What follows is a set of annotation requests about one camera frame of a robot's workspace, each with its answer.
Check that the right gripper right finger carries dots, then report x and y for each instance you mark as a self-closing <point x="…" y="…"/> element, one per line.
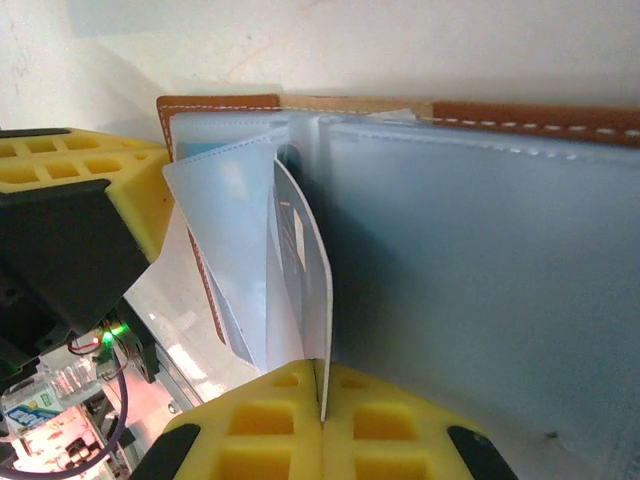
<point x="430" y="430"/>

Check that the brown leather card holder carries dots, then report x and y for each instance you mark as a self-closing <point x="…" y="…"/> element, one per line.
<point x="475" y="275"/>

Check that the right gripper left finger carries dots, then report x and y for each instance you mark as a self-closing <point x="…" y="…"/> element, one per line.
<point x="220" y="415"/>

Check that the aluminium mounting rail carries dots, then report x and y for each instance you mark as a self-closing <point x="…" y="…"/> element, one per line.
<point x="180" y="330"/>

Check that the controller board with LED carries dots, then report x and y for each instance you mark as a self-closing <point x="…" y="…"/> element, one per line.
<point x="50" y="435"/>

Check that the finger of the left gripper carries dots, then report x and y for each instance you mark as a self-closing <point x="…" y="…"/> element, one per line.
<point x="140" y="190"/>

